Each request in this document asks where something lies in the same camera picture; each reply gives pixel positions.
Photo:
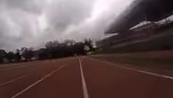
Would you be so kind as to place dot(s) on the row of trees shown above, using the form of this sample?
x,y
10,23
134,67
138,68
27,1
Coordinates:
x,y
61,50

